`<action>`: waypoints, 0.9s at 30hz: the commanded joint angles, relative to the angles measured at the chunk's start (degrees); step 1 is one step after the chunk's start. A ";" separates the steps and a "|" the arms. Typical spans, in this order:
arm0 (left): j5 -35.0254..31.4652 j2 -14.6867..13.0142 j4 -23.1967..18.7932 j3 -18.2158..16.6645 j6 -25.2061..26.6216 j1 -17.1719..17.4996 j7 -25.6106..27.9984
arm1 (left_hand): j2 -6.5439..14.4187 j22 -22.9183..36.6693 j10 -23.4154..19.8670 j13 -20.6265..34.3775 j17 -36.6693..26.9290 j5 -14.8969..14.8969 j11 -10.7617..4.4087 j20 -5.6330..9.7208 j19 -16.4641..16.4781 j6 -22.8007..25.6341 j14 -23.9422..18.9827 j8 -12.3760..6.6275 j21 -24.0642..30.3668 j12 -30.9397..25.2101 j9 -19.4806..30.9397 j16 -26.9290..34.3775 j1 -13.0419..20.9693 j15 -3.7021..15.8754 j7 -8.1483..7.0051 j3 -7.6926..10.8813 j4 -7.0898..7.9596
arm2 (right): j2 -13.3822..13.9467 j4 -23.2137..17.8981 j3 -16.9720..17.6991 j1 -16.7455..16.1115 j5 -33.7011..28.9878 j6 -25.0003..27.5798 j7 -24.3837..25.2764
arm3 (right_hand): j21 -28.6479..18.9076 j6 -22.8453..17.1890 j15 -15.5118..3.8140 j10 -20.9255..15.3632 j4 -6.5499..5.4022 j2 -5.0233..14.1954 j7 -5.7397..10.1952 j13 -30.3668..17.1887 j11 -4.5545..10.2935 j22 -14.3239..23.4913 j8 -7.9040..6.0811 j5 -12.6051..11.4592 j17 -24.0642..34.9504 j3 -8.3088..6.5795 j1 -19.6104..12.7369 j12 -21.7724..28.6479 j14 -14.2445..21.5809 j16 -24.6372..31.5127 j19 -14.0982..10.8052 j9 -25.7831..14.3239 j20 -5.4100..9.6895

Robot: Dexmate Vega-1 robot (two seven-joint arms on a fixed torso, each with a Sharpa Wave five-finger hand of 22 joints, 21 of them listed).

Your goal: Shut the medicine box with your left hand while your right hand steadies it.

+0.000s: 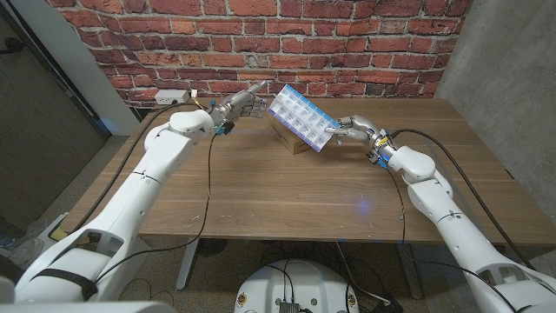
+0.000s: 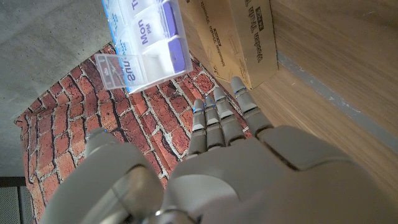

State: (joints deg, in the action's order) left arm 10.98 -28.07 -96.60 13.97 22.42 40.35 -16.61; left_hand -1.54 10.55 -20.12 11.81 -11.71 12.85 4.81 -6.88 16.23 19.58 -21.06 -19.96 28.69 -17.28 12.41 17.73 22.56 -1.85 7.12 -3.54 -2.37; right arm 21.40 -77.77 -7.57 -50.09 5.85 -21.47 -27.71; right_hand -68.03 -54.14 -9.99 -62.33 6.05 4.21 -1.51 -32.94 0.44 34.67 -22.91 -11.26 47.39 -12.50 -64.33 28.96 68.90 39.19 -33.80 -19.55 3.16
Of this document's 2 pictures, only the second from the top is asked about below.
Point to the brown cardboard box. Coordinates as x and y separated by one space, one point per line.
236 37

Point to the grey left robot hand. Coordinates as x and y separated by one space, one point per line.
248 180

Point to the red brick printed backdrop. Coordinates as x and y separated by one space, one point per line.
93 115

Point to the clear weekly pill organizer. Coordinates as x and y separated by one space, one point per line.
149 37

